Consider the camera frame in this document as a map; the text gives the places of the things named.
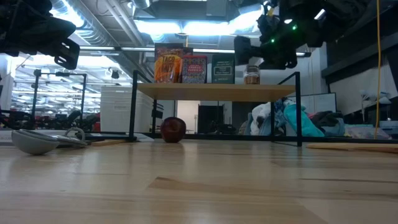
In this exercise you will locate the orange taco seasoning packet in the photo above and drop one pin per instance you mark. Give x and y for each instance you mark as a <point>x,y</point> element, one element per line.
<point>168,67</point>

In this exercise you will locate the wooden shelf with black legs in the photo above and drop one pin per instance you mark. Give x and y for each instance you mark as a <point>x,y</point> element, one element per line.
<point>217,92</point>

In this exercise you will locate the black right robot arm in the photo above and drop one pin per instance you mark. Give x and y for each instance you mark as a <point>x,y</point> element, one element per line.
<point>342,15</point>

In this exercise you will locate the black metal gantry frame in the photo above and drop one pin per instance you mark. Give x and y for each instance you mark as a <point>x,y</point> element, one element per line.
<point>35,93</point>

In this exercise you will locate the black cabinet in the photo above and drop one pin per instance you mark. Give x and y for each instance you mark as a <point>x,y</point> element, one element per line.
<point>211,119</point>

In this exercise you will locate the black aluminium table frame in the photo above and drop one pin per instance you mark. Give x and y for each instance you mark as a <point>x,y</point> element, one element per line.
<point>233,137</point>

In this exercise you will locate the white garment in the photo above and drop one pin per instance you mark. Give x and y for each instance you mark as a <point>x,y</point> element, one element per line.
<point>261,115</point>

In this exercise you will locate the white panel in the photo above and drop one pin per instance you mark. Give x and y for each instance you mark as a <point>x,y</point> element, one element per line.
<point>320,102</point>

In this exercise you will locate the slotted wooden spatula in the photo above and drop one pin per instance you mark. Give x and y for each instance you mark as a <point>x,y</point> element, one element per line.
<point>329,145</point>

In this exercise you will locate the large grey measuring spoon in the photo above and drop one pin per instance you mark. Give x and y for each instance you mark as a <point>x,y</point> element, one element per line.
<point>34,144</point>

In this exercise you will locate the white storage box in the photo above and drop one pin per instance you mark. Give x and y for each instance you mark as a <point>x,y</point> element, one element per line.
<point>118,109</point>

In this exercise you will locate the small glass spice jar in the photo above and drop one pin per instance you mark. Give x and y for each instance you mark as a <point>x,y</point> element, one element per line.
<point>252,76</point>

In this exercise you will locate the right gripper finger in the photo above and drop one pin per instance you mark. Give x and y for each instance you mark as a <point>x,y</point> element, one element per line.
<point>242,49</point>

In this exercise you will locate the black spice tin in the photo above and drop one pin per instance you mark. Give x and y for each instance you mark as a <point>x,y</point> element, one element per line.
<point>223,70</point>

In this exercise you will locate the cyan garment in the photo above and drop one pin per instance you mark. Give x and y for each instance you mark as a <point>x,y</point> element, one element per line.
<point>301,124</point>

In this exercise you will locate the light blue denim garment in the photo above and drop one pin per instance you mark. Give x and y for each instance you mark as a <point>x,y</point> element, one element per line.
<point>337,129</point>

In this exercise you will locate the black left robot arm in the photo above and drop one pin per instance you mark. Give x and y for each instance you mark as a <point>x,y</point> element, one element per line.
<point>21,7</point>

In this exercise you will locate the black side bench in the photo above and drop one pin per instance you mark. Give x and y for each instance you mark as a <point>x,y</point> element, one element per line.
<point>357,62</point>

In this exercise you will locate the red apple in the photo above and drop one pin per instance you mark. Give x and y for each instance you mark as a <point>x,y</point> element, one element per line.
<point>173,130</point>

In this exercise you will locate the blue denim jeans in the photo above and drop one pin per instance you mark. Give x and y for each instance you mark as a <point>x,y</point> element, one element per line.
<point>278,119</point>

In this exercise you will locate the red-lidded spice tin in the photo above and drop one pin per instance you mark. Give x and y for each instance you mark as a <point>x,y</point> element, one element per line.
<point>194,70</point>

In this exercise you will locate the wooden stick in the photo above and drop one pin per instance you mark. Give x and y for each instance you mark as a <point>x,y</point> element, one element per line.
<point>109,142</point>

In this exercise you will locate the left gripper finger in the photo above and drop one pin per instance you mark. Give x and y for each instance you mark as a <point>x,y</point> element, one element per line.
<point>66,54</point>

